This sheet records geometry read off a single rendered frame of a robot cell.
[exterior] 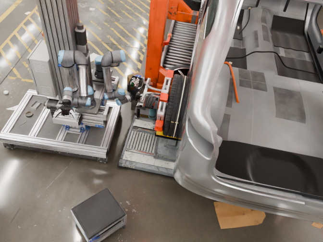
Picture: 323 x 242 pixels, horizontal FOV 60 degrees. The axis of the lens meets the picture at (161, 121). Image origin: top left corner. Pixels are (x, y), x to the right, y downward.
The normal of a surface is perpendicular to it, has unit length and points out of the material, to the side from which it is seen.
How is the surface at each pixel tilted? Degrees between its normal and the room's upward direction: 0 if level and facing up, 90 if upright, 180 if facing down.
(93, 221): 0
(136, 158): 0
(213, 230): 0
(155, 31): 90
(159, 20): 90
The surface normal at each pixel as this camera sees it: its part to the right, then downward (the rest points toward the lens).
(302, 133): 0.04, -0.35
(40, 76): -0.11, 0.73
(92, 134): 0.11, -0.66
